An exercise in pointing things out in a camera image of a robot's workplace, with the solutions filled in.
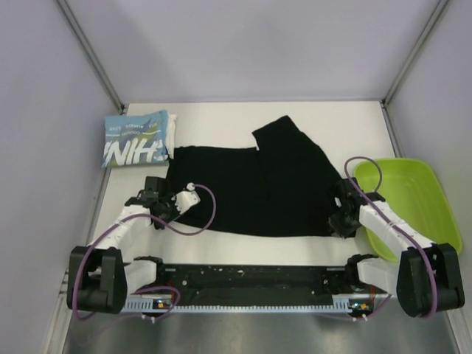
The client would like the black t shirt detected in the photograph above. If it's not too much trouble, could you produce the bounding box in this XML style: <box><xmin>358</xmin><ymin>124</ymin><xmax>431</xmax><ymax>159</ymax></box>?
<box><xmin>166</xmin><ymin>116</ymin><xmax>341</xmax><ymax>237</ymax></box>

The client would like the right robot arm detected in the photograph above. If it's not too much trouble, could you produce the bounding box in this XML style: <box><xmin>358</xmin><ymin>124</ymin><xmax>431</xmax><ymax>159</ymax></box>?
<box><xmin>328</xmin><ymin>178</ymin><xmax>465</xmax><ymax>317</ymax></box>

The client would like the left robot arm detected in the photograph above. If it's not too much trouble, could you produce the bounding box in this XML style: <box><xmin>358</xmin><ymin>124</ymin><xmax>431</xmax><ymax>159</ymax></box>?
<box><xmin>67</xmin><ymin>176</ymin><xmax>179</xmax><ymax>319</ymax></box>

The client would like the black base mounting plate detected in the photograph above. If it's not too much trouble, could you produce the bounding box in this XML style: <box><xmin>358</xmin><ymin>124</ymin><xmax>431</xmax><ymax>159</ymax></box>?
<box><xmin>137</xmin><ymin>264</ymin><xmax>385</xmax><ymax>307</ymax></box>

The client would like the folded blue printed t shirt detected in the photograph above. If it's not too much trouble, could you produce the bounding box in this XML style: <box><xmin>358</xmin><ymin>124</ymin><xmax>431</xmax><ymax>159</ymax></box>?
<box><xmin>102</xmin><ymin>110</ymin><xmax>170</xmax><ymax>168</ymax></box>

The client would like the green plastic bin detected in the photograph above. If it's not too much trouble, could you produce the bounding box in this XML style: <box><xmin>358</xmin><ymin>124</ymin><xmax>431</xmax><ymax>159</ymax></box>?
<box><xmin>349</xmin><ymin>158</ymin><xmax>463</xmax><ymax>253</ymax></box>

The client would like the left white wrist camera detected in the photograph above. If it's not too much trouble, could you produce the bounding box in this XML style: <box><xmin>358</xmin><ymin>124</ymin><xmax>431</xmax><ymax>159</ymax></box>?
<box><xmin>173</xmin><ymin>183</ymin><xmax>201</xmax><ymax>215</ymax></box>

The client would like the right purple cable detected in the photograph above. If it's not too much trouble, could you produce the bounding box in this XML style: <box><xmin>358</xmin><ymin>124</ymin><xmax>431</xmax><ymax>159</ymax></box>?
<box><xmin>344</xmin><ymin>156</ymin><xmax>443</xmax><ymax>321</ymax></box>

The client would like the purple cable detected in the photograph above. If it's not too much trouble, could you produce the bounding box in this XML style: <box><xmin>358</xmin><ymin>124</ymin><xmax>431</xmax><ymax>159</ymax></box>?
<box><xmin>344</xmin><ymin>156</ymin><xmax>443</xmax><ymax>321</ymax></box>
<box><xmin>72</xmin><ymin>182</ymin><xmax>217</xmax><ymax>324</ymax></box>

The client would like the light blue cable duct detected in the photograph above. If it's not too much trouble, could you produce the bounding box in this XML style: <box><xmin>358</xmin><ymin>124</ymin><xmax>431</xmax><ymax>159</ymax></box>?
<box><xmin>121</xmin><ymin>296</ymin><xmax>373</xmax><ymax>314</ymax></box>

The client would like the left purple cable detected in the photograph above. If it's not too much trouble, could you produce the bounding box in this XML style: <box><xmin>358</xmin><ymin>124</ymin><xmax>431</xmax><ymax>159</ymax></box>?
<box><xmin>72</xmin><ymin>182</ymin><xmax>217</xmax><ymax>324</ymax></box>

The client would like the aluminium front rail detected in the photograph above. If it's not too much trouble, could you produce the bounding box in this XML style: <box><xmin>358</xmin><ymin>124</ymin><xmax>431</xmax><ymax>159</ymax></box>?
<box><xmin>58</xmin><ymin>265</ymin><xmax>462</xmax><ymax>296</ymax></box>

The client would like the left aluminium frame post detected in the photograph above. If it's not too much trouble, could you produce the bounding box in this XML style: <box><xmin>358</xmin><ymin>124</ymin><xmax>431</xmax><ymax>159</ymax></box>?
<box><xmin>54</xmin><ymin>0</ymin><xmax>126</xmax><ymax>114</ymax></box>

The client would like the aluminium frame post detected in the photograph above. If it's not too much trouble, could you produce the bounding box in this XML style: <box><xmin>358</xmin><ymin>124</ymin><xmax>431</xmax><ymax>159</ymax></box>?
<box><xmin>54</xmin><ymin>0</ymin><xmax>126</xmax><ymax>114</ymax></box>
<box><xmin>382</xmin><ymin>0</ymin><xmax>451</xmax><ymax>109</ymax></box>

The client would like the right aluminium frame post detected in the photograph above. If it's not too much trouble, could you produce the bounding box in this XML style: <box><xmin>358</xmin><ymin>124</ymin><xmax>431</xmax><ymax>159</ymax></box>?
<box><xmin>382</xmin><ymin>0</ymin><xmax>451</xmax><ymax>109</ymax></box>

